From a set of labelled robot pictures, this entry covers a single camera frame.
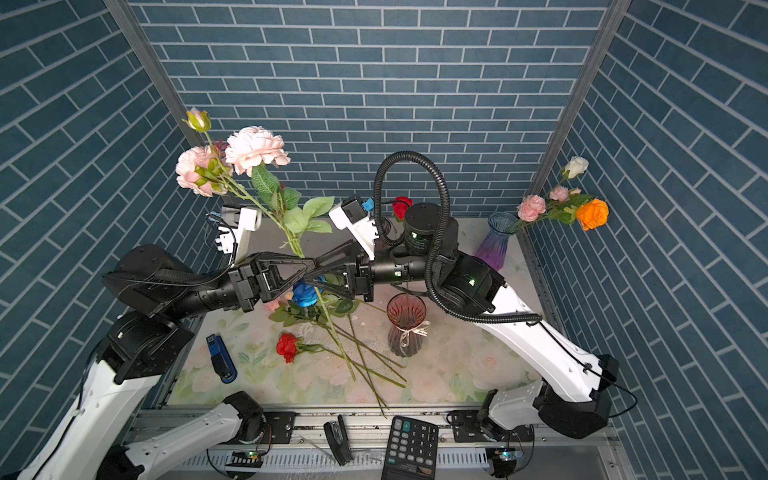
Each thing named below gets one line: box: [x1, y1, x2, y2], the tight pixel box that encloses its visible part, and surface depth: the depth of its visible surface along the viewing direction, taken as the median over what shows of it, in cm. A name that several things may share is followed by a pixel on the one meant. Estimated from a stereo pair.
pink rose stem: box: [508, 186, 593, 235], surface depth 82 cm
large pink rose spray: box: [176, 109, 357, 382], surface depth 41 cm
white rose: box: [562, 156, 589, 179], surface depth 77 cm
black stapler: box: [323, 414, 353, 466], surface depth 72 cm
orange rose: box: [576, 199, 609, 231], surface depth 68 cm
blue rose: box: [292, 283, 319, 307], surface depth 52 cm
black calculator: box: [381, 415, 439, 480], surface depth 71 cm
